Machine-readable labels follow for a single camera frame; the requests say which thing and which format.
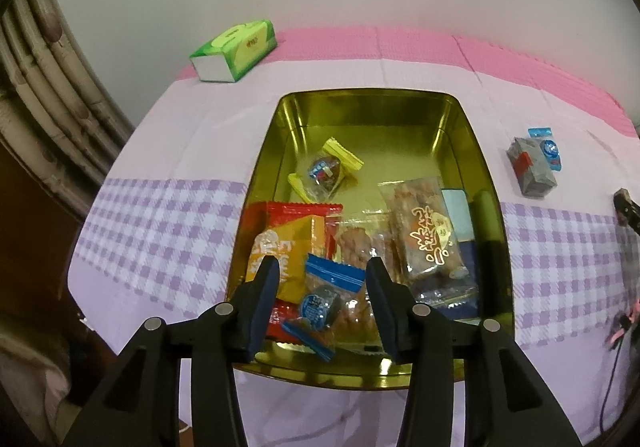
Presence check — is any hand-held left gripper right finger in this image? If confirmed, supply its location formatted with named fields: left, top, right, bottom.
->
left=365, top=257, right=583, bottom=447

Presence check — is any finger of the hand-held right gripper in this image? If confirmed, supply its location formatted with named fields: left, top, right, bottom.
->
left=614, top=187, right=640, bottom=235

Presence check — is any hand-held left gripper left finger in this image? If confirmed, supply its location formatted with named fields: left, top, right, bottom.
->
left=62, top=254, right=281, bottom=447

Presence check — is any blue candy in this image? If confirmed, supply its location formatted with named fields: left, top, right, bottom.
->
left=281, top=253, right=367, bottom=362
left=527, top=127, right=563, bottom=173

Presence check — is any brown tin with gold inside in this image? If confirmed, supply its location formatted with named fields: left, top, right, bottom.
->
left=225, top=88, right=515, bottom=392

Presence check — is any orange snack packet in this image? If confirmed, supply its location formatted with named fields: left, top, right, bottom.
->
left=245, top=214, right=328, bottom=305

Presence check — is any clear packet of round cookies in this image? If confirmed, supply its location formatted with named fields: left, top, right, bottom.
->
left=325, top=212, right=401, bottom=353

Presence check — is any clear packet with orange print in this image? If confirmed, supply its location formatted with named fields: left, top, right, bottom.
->
left=377, top=176, right=471, bottom=285

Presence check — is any red snack packet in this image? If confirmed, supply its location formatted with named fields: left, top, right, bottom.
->
left=244, top=201, right=343, bottom=345

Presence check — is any grey snack packet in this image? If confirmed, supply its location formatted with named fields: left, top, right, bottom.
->
left=506, top=137, right=558, bottom=198

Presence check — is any blue snack packet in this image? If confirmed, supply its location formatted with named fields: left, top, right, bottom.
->
left=440, top=190, right=481, bottom=318

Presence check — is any yellow wrapped candy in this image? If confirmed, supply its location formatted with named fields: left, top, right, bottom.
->
left=287, top=137, right=365, bottom=203

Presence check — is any purple checked pink tablecloth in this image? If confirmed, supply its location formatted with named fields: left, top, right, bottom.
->
left=65, top=24, right=640, bottom=447

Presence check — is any beige cloth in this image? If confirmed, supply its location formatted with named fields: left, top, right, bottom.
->
left=0, top=317, right=71, bottom=447

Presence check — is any brown wooden door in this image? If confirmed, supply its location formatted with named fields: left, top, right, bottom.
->
left=0, top=137, right=86, bottom=318

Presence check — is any green tissue box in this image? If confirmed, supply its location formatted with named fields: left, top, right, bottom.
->
left=189, top=20, right=278, bottom=84

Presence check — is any beige patterned curtain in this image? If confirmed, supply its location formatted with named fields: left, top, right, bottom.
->
left=0, top=0, right=133, bottom=193

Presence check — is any black cable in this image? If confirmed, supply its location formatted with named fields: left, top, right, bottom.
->
left=597, top=297, right=640, bottom=433

